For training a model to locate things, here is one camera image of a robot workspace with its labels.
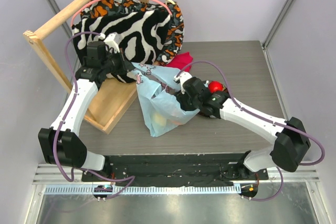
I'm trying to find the zebra pattern fleece garment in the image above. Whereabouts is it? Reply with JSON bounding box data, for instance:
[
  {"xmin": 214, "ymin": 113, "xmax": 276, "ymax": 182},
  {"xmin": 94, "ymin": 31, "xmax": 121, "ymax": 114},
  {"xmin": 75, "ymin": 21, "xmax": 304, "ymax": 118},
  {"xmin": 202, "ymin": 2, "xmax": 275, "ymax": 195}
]
[{"xmin": 72, "ymin": 8, "xmax": 172, "ymax": 84}]

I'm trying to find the orange camouflage pattern garment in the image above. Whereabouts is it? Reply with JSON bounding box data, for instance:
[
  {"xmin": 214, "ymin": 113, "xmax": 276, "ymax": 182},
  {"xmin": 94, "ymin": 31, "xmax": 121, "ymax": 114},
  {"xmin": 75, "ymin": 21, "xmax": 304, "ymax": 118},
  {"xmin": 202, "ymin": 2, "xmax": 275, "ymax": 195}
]
[{"xmin": 80, "ymin": 0, "xmax": 185, "ymax": 66}]

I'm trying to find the yellow pear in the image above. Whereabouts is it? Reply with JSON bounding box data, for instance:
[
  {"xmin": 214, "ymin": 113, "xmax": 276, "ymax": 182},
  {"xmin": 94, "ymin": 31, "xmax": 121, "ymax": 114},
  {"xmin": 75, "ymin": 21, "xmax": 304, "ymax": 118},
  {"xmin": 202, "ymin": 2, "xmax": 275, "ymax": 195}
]
[{"xmin": 153, "ymin": 113, "xmax": 167, "ymax": 127}]

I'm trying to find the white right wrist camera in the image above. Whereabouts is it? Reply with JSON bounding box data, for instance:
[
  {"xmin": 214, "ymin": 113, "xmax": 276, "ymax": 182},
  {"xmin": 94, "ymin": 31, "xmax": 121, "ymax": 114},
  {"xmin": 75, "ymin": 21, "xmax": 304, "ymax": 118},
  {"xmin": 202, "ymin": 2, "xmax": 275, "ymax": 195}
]
[{"xmin": 173, "ymin": 71, "xmax": 193, "ymax": 90}]

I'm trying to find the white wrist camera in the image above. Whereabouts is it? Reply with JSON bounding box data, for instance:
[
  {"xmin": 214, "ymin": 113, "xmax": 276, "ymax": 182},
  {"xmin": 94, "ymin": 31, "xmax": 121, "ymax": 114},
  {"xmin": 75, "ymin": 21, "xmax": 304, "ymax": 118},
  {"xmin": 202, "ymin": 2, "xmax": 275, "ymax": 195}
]
[
  {"xmin": 173, "ymin": 71, "xmax": 193, "ymax": 90},
  {"xmin": 98, "ymin": 33, "xmax": 121, "ymax": 54}
]

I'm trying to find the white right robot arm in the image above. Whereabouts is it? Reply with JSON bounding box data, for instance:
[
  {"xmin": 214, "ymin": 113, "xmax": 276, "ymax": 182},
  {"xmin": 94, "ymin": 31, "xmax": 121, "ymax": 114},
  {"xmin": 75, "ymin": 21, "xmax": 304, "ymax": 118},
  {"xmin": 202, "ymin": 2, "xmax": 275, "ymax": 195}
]
[{"xmin": 174, "ymin": 72, "xmax": 310, "ymax": 179}]

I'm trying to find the red folded cloth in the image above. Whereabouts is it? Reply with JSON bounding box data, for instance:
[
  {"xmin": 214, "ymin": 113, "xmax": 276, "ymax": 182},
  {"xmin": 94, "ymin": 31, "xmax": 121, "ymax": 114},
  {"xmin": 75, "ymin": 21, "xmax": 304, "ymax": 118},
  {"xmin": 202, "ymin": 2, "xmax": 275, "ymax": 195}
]
[{"xmin": 166, "ymin": 52, "xmax": 194, "ymax": 70}]

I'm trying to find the red apple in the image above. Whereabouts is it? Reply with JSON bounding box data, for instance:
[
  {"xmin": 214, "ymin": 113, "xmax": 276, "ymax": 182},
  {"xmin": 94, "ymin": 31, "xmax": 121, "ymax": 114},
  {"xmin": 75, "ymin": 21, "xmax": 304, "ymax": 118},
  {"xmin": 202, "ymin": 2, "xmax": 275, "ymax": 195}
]
[{"xmin": 208, "ymin": 81, "xmax": 224, "ymax": 93}]

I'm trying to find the wooden clothes rack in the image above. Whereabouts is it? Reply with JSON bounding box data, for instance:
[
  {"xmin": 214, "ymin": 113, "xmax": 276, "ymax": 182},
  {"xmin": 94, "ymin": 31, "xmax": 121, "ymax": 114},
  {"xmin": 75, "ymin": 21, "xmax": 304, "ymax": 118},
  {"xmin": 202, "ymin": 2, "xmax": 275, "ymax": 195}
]
[{"xmin": 23, "ymin": 0, "xmax": 140, "ymax": 135}]

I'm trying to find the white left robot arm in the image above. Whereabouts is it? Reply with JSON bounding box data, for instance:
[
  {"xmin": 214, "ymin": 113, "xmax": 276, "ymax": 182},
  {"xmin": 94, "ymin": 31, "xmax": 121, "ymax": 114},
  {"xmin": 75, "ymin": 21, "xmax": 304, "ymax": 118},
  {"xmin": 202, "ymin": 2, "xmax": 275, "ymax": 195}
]
[{"xmin": 38, "ymin": 39, "xmax": 134, "ymax": 182}]

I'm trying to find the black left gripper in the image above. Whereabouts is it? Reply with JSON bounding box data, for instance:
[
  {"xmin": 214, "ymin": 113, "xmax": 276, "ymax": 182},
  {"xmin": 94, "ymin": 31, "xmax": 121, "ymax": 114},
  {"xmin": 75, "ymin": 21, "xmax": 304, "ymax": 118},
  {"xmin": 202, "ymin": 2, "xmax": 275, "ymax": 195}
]
[{"xmin": 101, "ymin": 48, "xmax": 135, "ymax": 76}]

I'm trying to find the pink clothes hanger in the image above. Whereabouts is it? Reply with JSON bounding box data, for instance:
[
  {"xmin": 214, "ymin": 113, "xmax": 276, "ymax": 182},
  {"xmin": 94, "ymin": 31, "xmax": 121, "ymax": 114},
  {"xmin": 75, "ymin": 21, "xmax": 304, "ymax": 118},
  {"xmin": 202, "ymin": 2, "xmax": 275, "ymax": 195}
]
[{"xmin": 70, "ymin": 0, "xmax": 180, "ymax": 27}]

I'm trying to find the white slotted cable duct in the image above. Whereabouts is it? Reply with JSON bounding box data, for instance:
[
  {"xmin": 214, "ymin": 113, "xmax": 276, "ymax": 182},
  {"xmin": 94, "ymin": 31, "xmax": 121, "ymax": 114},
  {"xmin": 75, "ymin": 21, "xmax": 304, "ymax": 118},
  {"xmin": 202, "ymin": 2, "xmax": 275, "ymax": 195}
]
[{"xmin": 44, "ymin": 184, "xmax": 241, "ymax": 195}]

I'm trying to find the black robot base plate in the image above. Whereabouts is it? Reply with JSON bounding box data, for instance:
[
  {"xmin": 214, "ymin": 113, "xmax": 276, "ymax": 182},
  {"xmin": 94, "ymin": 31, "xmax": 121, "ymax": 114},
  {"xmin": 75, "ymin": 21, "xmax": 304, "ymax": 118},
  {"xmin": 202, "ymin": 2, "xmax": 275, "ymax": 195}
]
[{"xmin": 81, "ymin": 153, "xmax": 268, "ymax": 188}]

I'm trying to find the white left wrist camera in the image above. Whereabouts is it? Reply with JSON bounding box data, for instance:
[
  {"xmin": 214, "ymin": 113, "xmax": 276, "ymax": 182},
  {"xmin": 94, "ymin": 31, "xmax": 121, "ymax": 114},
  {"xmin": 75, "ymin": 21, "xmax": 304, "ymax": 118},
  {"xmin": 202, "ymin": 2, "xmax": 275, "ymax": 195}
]
[{"xmin": 98, "ymin": 33, "xmax": 121, "ymax": 54}]

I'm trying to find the light blue cartoon plastic bag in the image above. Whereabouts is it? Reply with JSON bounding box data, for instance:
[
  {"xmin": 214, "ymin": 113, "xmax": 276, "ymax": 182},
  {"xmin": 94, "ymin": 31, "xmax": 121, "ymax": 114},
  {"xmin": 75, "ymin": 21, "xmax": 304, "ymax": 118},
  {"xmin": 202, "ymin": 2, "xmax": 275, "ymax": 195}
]
[{"xmin": 131, "ymin": 62, "xmax": 199, "ymax": 137}]

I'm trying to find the black fruit plate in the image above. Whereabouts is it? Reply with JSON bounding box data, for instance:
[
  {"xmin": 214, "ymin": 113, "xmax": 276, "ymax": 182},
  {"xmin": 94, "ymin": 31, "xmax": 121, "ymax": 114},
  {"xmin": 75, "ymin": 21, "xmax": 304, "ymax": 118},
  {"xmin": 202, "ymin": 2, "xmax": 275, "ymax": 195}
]
[{"xmin": 198, "ymin": 80, "xmax": 229, "ymax": 119}]

